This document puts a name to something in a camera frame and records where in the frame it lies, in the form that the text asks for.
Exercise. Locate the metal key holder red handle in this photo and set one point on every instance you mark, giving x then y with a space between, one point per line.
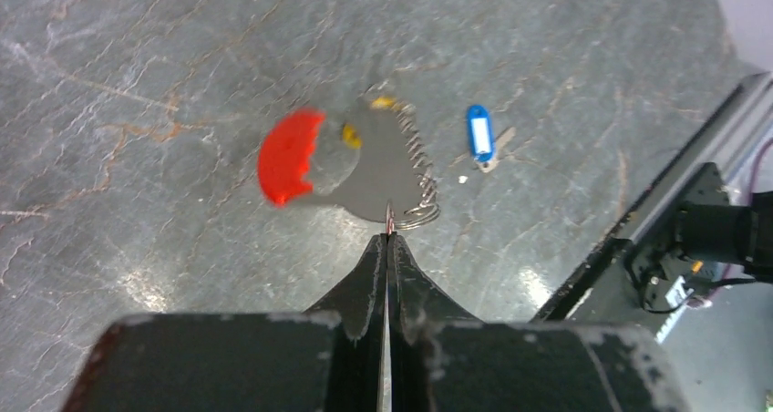
391 181

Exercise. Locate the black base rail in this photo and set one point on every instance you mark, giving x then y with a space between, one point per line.
689 234

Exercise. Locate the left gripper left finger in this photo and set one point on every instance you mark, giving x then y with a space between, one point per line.
355 379

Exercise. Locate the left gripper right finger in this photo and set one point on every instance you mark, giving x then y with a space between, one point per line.
435 343

